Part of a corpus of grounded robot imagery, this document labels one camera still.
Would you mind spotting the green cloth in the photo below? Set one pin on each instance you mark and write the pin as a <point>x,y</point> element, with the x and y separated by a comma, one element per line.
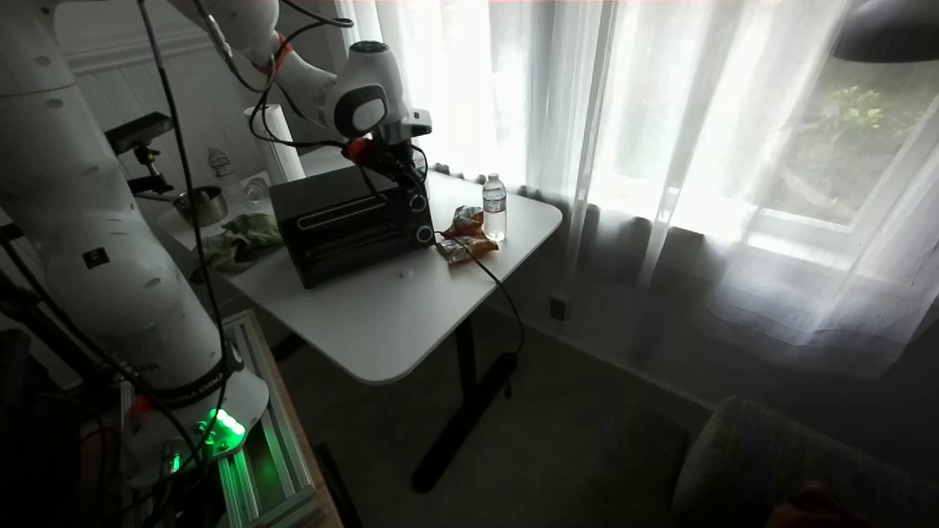
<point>242,240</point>

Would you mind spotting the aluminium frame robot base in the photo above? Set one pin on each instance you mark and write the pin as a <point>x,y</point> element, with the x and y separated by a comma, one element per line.
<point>268,481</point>

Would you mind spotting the white table with black leg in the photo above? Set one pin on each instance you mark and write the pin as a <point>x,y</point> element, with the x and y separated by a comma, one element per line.
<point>383,321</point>

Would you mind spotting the black toaster oven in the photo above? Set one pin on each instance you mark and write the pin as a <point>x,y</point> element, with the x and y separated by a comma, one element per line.
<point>351,217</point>

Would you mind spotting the white paper towel roll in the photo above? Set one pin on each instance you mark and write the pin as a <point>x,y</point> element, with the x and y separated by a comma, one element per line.
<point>277,145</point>

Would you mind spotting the grey armchair corner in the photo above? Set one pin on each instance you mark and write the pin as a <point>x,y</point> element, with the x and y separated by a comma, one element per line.
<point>748,459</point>

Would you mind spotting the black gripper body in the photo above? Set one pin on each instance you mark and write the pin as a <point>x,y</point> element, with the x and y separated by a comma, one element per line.
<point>384,149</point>

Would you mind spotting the white sheer curtain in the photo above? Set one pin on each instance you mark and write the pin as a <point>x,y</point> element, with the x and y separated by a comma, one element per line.
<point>714,149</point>

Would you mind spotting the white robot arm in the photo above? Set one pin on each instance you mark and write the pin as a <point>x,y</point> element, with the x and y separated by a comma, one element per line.
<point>62,186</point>

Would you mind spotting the black camera on stand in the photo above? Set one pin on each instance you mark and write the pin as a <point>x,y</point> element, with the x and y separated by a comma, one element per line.
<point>136,136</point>

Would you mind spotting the clear water bottle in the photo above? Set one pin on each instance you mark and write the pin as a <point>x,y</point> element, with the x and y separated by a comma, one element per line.
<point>494,206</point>

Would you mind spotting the orange snack packet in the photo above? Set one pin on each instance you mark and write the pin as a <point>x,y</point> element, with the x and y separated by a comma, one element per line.
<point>465,234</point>

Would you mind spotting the black lamp shade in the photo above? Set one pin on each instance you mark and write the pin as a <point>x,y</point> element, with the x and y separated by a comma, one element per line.
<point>889,30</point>

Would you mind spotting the dark metal bowl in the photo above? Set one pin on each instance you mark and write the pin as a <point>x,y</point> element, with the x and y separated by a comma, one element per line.
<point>205,206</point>

